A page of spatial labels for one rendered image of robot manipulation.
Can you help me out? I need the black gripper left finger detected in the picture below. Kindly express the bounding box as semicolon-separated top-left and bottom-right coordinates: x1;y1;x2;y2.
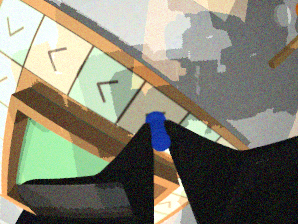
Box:
17;123;154;224

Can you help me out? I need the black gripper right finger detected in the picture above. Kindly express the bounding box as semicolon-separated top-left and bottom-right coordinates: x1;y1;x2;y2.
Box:
164;120;298;224

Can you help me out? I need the blue pawn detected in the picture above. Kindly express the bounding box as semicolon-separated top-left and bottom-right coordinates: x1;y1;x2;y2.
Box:
145;112;170;152

